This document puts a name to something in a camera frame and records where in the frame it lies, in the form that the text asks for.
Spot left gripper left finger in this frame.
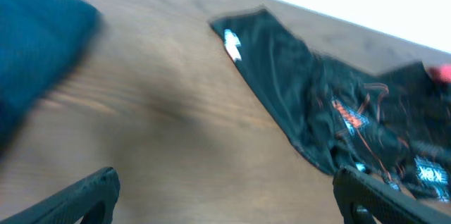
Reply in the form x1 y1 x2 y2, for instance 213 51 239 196
1 167 121 224

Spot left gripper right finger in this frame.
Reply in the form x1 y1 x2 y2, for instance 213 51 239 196
333 166 450 224

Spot black orange-patterned jersey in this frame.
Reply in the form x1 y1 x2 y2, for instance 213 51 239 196
209 9 450 202

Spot red garment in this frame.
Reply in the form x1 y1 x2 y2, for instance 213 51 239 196
427 64 451 84

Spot folded dark blue cloth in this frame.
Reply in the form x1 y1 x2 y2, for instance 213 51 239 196
1 0 99 147

